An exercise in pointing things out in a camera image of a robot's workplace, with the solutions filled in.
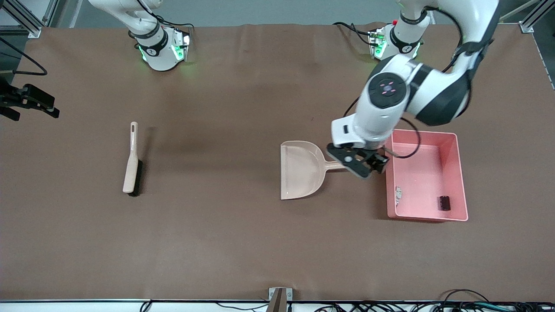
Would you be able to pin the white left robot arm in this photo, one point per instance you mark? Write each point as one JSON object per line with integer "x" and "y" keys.
{"x": 381, "y": 117}

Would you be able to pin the white green push-button switch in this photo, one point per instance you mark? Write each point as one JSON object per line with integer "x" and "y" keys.
{"x": 398, "y": 193}

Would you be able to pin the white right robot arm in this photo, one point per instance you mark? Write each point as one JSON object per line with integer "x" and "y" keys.
{"x": 160, "y": 52}

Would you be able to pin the aluminium frame profile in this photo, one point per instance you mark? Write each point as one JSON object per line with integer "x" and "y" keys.
{"x": 26, "y": 24}
{"x": 527, "y": 26}

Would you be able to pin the metal bracket with brown post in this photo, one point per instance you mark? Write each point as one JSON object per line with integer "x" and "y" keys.
{"x": 279, "y": 301}

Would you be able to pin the pink plastic bin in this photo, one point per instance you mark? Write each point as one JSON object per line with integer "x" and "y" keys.
{"x": 425, "y": 173}

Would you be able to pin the small black electronic component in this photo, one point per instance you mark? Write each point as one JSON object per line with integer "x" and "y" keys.
{"x": 444, "y": 203}

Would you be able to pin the brown table cover mat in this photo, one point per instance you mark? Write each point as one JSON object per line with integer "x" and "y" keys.
{"x": 217, "y": 242}

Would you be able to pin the beige brush with black bristles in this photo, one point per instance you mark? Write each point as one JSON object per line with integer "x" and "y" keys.
{"x": 130, "y": 173}

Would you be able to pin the beige plastic dustpan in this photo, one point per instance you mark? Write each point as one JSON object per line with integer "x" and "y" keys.
{"x": 299, "y": 173}

